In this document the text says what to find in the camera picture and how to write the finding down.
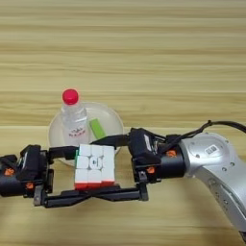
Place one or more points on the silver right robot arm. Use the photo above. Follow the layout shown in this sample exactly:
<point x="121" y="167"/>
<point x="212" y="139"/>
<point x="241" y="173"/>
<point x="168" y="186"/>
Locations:
<point x="217" y="169"/>

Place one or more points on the round beige plate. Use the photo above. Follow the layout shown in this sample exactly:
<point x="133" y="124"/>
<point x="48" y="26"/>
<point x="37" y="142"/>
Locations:
<point x="110" y="118"/>

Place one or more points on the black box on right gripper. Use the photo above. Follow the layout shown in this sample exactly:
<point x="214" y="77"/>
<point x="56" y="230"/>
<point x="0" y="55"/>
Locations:
<point x="141" y="144"/>

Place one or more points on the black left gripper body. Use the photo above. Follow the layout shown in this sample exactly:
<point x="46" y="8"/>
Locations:
<point x="9" y="182"/>

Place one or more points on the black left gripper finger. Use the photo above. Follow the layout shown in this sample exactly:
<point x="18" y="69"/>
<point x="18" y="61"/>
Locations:
<point x="61" y="199"/>
<point x="62" y="152"/>

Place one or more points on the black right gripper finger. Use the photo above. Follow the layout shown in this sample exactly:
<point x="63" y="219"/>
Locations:
<point x="125" y="193"/>
<point x="115" y="141"/>

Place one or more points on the green rectangular block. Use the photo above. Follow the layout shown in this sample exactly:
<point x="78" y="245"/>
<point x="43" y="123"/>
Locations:
<point x="97" y="128"/>

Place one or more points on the clear bottle with red cap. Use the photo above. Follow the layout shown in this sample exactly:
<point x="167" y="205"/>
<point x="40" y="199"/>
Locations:
<point x="74" y="121"/>

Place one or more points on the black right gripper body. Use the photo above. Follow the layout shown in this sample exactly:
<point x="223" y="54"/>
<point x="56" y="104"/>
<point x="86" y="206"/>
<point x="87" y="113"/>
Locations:
<point x="169" y="165"/>

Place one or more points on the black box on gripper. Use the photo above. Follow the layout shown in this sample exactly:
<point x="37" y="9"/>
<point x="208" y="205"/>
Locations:
<point x="30" y="163"/>
<point x="141" y="144"/>

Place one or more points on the multicoloured puzzle cube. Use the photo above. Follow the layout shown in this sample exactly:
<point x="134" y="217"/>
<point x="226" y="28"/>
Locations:
<point x="96" y="166"/>

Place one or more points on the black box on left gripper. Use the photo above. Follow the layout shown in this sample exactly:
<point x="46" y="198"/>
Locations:
<point x="30" y="163"/>

